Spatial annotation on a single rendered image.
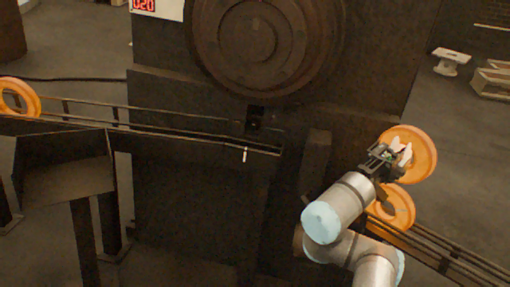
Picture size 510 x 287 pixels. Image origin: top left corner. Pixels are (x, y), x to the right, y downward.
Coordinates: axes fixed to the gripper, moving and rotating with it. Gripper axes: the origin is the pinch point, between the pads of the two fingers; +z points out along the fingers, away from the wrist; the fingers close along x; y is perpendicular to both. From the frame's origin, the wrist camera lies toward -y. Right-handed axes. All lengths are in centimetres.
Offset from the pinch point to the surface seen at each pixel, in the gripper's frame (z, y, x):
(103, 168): -58, -15, 75
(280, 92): -8.7, 5.7, 38.1
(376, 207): -5.1, -23.0, 2.9
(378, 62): 22.4, 5.6, 25.1
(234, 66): -19, 17, 46
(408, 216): -4.7, -18.8, -6.7
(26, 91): -62, 0, 116
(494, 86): 295, -169, 61
